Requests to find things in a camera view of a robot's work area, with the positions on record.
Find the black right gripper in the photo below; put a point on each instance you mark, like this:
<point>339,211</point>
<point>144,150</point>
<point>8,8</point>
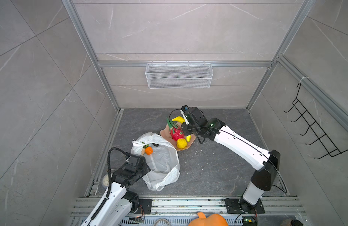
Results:
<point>184,127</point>

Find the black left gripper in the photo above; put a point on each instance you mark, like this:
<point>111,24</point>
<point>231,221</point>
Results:
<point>145,167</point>

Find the pink dragon fruit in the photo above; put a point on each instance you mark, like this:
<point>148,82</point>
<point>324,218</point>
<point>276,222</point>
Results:
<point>174,130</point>

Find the yellow lemon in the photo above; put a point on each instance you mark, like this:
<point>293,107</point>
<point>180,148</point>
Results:
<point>181,143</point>

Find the orange fruit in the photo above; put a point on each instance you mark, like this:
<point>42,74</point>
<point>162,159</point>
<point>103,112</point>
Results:
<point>148,150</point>

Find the white plastic bag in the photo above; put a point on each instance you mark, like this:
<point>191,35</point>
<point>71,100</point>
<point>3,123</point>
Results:
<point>164,162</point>

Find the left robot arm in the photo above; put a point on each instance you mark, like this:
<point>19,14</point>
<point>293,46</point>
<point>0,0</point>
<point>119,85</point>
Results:
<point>117,200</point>

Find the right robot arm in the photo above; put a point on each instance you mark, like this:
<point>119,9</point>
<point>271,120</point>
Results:
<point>266,163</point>

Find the pink scalloped bowl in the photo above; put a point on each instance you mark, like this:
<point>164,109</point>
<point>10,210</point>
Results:
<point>165,133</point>

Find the orange pumpkin toy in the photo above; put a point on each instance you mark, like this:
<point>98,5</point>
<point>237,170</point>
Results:
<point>212,220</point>

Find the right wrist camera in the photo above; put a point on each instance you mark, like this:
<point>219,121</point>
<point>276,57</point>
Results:
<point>183,110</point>

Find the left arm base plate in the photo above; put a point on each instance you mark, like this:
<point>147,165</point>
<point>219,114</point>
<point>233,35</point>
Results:
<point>141,207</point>

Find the white wire mesh basket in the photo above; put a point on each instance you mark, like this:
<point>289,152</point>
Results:
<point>179,75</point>

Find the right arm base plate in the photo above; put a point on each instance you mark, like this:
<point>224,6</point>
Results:
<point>239,205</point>

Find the black wire hook rack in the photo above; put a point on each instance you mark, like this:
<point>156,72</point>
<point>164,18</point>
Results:
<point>314,126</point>

